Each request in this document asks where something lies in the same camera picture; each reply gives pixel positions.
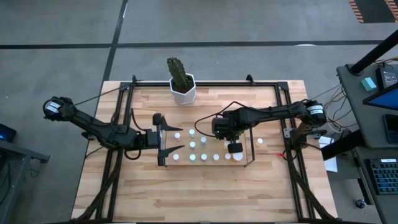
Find black device blue light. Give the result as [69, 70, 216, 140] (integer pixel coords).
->
[0, 123, 18, 144]

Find black keyboard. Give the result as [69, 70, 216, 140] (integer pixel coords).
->
[364, 157, 398, 196]

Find white paper sheet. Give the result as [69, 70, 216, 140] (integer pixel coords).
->
[318, 136, 339, 174]

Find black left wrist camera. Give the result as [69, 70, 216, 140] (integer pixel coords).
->
[145, 129, 159, 148]

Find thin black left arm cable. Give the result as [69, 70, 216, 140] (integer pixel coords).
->
[73, 88, 125, 106]

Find grey keyboard desk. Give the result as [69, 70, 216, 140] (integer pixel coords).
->
[353, 146, 398, 224]

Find grey metal bench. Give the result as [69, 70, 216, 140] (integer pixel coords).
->
[0, 139, 51, 224]

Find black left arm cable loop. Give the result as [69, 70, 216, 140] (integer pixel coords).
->
[124, 108, 155, 161]

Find green cactus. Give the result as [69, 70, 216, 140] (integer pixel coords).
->
[166, 56, 193, 93]

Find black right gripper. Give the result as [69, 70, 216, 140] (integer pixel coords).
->
[227, 108, 250, 154]

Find black electronic device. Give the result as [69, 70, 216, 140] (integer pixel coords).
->
[375, 66, 398, 90]

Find black phone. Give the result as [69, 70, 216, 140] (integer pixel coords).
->
[382, 113, 398, 146]

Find grey metal bracket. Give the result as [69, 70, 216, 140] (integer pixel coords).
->
[282, 126, 295, 140]

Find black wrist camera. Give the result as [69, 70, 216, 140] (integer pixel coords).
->
[211, 116, 232, 140]
[145, 129, 159, 148]

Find bundle of coloured wires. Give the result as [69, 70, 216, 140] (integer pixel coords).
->
[323, 83, 354, 133]

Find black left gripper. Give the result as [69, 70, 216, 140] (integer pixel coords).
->
[151, 113, 186, 167]

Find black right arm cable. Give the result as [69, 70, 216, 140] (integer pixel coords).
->
[194, 100, 249, 138]

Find black mat orange stripes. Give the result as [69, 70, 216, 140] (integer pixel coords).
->
[348, 0, 398, 24]

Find black pole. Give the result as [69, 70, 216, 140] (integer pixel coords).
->
[320, 129, 365, 162]
[349, 29, 398, 76]

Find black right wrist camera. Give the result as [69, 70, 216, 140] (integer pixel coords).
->
[211, 116, 232, 140]

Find monitor with blue screen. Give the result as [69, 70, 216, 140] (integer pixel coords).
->
[363, 82, 398, 112]

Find black aluminium rig frame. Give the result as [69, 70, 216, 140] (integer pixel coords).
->
[73, 73, 338, 224]

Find teal box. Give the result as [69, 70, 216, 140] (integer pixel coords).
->
[360, 77, 377, 92]

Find wooden shelf black metal frame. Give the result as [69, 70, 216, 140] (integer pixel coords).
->
[162, 125, 257, 168]

